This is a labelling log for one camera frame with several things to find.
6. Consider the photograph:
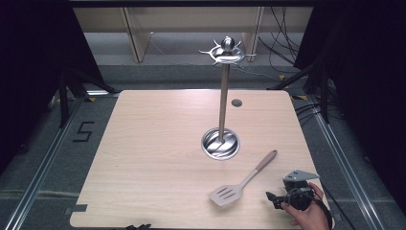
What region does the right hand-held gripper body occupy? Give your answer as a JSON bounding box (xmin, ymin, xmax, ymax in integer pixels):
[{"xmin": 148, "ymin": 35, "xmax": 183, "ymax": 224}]
[{"xmin": 282, "ymin": 169, "xmax": 321, "ymax": 212}]

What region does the black metal stand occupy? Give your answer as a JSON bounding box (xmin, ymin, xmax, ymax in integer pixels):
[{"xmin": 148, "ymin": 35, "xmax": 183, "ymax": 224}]
[
  {"xmin": 56, "ymin": 65, "xmax": 120, "ymax": 129},
  {"xmin": 266, "ymin": 58, "xmax": 333, "ymax": 125}
]

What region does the person's right hand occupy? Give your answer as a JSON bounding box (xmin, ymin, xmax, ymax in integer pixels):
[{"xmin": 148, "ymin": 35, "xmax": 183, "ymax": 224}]
[{"xmin": 280, "ymin": 182, "xmax": 331, "ymax": 230}]

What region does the black curtain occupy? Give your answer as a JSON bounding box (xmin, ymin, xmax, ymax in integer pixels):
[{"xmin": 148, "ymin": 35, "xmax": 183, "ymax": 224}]
[
  {"xmin": 0, "ymin": 0, "xmax": 108, "ymax": 175},
  {"xmin": 292, "ymin": 0, "xmax": 406, "ymax": 209}
]

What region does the beige wooden furniture frame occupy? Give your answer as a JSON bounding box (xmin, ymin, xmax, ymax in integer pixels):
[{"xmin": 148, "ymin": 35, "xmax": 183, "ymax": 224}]
[{"xmin": 72, "ymin": 6, "xmax": 314, "ymax": 63}]

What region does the bundle of black cables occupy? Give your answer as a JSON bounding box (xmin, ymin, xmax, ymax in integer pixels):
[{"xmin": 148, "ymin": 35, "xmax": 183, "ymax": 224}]
[{"xmin": 258, "ymin": 6, "xmax": 305, "ymax": 75}]

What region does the metal floor rail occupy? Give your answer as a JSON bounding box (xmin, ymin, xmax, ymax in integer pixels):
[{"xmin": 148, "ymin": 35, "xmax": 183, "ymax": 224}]
[
  {"xmin": 2, "ymin": 89, "xmax": 120, "ymax": 230},
  {"xmin": 304, "ymin": 95, "xmax": 382, "ymax": 230}
]

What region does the slotted spatula with beige handle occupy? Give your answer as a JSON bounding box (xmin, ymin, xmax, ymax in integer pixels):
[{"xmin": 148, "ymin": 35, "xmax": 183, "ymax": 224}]
[{"xmin": 209, "ymin": 149, "xmax": 279, "ymax": 208}]

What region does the metal utensil rack stand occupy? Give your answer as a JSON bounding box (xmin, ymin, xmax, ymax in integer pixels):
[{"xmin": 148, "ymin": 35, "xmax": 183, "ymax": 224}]
[{"xmin": 198, "ymin": 35, "xmax": 258, "ymax": 161}]

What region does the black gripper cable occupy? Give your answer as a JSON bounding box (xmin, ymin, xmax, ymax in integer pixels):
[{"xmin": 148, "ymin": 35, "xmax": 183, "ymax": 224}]
[{"xmin": 320, "ymin": 182, "xmax": 357, "ymax": 230}]

